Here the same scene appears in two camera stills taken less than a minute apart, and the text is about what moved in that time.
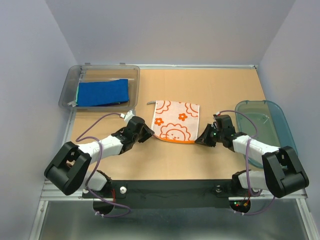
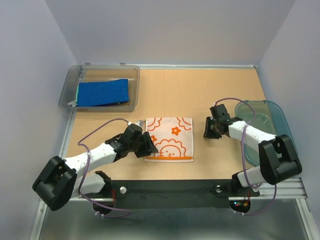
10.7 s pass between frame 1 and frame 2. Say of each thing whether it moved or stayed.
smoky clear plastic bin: stayed
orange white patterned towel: moved
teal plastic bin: stayed
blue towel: stayed
